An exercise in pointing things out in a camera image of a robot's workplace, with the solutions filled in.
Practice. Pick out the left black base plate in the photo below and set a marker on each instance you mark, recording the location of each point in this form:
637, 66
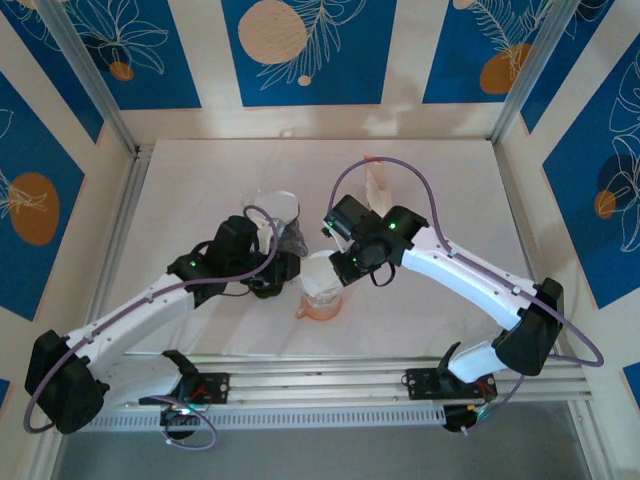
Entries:
216, 387

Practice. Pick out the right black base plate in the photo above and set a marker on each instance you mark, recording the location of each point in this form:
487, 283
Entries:
417, 382

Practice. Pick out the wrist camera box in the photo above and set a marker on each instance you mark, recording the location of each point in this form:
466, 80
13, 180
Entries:
341, 245
267, 237

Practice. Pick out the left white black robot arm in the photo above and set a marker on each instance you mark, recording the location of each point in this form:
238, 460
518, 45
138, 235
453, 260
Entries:
125, 315

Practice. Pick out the white paper coffee filter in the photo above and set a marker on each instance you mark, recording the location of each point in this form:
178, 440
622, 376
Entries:
277, 207
317, 275

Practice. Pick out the aluminium frame post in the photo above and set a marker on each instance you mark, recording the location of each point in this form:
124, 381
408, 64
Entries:
95, 85
530, 75

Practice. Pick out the black base electronics box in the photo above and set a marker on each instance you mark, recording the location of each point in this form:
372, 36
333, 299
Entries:
174, 419
455, 421

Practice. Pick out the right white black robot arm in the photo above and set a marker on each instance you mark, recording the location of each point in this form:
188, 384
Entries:
465, 275

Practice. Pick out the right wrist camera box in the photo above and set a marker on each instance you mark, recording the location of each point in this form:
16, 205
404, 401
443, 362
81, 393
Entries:
341, 245

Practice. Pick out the grey coffee dripper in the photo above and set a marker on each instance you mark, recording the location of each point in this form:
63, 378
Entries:
290, 226

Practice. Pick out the aluminium side rail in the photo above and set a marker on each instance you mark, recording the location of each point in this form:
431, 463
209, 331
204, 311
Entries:
125, 200

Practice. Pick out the aluminium front rail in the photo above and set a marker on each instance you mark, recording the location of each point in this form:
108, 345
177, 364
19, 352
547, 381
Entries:
320, 385

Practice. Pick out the paper filter stack holder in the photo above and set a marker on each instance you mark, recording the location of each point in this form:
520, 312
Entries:
377, 192

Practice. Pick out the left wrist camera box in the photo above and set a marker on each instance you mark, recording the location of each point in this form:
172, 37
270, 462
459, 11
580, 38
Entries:
267, 237

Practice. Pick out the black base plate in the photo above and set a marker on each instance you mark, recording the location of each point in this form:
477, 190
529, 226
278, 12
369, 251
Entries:
417, 382
216, 387

